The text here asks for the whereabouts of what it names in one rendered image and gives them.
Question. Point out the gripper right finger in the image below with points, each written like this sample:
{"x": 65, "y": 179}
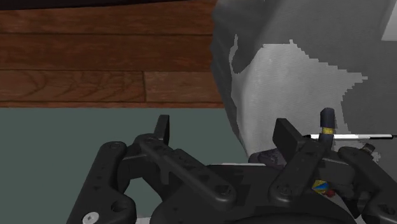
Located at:
{"x": 294, "y": 173}

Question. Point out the dark blue bottle yellow band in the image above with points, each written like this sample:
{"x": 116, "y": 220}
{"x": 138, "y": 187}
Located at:
{"x": 327, "y": 119}

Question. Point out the multicoloured puzzle cube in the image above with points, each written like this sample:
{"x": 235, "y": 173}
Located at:
{"x": 320, "y": 186}

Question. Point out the white pen black ends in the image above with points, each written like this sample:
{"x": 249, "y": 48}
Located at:
{"x": 356, "y": 136}

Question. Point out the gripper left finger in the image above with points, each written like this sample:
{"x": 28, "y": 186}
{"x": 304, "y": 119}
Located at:
{"x": 186, "y": 173}

